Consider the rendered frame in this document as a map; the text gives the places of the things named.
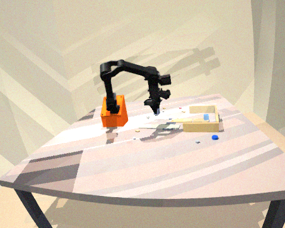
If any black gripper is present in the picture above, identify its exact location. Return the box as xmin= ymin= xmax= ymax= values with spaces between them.
xmin=144 ymin=86 xmax=163 ymax=114

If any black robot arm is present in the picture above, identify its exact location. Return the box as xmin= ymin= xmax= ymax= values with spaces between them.
xmin=100 ymin=59 xmax=172 ymax=113

